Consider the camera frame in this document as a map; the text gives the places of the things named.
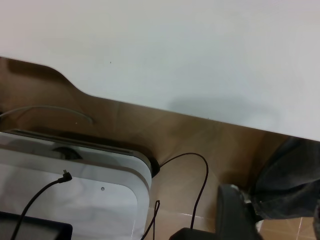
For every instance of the white robot base cart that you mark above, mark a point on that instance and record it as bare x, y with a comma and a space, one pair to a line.
112, 175

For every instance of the black power adapter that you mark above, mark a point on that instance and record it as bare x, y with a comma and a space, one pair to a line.
192, 235

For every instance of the black shoe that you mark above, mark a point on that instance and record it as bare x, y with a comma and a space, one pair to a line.
232, 217

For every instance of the dark denim trouser leg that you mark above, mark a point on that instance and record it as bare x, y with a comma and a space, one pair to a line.
290, 185

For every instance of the black flat screen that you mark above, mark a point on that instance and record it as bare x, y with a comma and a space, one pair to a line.
37, 230

